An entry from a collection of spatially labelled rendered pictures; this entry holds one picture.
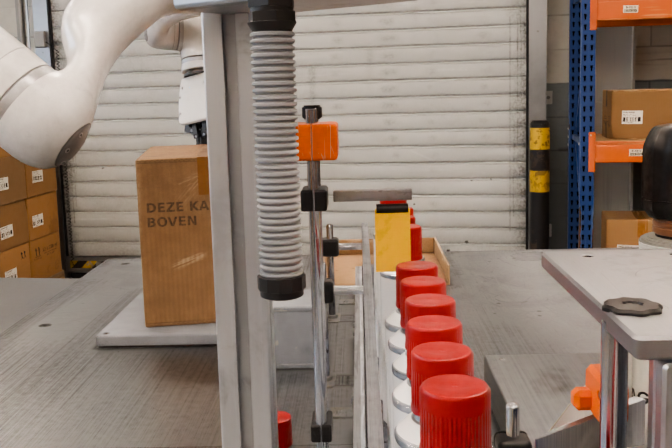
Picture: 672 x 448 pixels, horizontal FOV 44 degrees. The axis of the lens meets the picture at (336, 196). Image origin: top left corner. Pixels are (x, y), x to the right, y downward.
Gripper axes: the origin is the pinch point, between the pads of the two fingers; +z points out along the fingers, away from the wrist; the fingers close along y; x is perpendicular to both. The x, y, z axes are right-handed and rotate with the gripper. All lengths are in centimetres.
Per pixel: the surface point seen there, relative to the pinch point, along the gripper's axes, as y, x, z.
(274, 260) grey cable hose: 84, -74, 28
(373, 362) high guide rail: 76, -52, 37
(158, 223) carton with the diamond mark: 21.7, -31.3, 18.5
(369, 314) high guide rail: 67, -39, 33
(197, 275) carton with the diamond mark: 24.1, -25.7, 26.9
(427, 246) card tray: 23, 48, 22
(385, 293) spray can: 76, -49, 31
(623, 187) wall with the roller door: -37, 374, -21
